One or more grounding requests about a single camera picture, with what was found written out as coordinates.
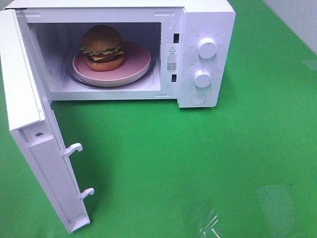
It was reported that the burger with lettuce and cheese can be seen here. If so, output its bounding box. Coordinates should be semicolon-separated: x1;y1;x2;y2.
81;25;124;71

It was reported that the glass microwave turntable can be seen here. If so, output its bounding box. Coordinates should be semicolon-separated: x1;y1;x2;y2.
67;59;156;91

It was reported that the clear tape patch on table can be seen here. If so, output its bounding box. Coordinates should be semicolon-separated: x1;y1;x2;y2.
179;198;223;238

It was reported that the white microwave knob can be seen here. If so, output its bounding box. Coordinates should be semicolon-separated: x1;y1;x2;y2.
194;70;211;88
197;36;217;59

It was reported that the pink plate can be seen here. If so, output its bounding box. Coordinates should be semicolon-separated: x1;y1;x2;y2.
70;42;151;87

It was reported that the white microwave door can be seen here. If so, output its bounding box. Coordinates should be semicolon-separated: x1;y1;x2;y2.
0;9;94;233

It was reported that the white microwave oven body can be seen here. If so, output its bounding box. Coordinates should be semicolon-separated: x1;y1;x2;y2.
4;0;236;108

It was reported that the round white door release button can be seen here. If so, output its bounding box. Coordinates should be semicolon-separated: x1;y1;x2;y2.
191;92;206;105

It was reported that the upper white microwave knob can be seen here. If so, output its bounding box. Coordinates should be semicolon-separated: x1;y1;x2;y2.
197;36;217;59

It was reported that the white warning label with QR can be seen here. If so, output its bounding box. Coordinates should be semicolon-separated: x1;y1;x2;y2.
164;43;179;73

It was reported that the lower white microwave knob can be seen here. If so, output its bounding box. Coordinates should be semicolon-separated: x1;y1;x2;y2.
194;70;211;88

